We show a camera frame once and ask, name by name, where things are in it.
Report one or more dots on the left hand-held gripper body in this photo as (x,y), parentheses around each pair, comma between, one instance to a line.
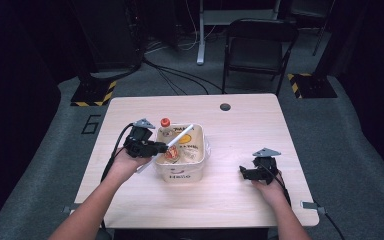
(140,141)

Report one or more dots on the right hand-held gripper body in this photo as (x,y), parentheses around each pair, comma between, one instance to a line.
(266,166)

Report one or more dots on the clear bottle with red cap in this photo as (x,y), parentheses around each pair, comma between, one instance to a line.
(166,128)

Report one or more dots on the white straw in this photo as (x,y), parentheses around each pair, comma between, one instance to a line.
(181,135)

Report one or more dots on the white smiley-face bin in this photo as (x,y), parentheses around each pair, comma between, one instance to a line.
(180,171)

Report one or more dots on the person's right hand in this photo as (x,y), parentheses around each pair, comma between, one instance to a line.
(271,192)

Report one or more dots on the person's left hand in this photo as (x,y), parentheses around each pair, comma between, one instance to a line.
(126,165)

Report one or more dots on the clear plastic bin liner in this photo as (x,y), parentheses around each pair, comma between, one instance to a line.
(208,150)

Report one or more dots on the grey table edge clamp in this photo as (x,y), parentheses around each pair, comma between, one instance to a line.
(67,209)
(313,206)

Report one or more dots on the round table grommet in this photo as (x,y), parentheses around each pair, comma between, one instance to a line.
(225,107)

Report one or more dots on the striped-edge black stand base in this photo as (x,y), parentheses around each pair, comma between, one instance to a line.
(93,93)
(311,86)

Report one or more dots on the black equipment cabinet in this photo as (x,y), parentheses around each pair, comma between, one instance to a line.
(110,33)

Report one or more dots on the black folding chair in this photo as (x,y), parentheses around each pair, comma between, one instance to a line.
(258,50)

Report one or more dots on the white desk frame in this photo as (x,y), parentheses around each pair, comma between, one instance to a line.
(201,31)

